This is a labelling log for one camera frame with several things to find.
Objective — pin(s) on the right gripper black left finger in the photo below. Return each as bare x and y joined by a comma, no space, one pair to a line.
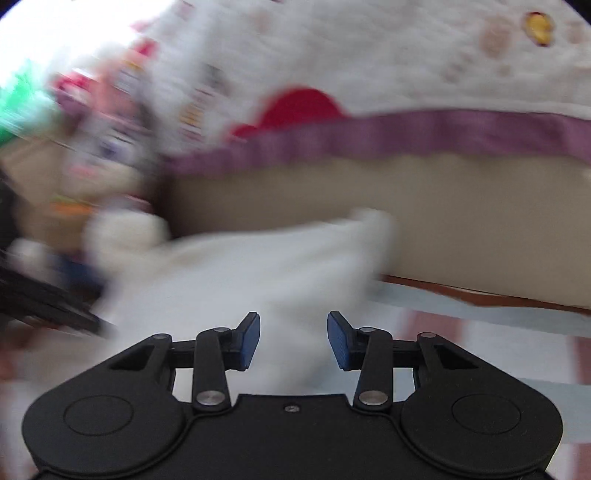
216,351

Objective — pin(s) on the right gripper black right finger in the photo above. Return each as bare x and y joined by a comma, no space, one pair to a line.
368,350

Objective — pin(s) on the cream fleece garment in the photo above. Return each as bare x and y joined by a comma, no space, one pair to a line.
292,277

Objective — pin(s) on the grey bunny plush toy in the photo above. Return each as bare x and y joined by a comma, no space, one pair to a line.
102,219

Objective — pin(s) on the green plush toy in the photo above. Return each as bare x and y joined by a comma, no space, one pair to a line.
26,106

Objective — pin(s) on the checked grey pink rug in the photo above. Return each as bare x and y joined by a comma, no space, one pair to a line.
546,349

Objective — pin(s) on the pink plush toy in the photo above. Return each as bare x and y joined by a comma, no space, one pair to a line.
112,90

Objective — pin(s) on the bear print bed quilt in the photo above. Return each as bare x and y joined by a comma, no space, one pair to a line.
234,85

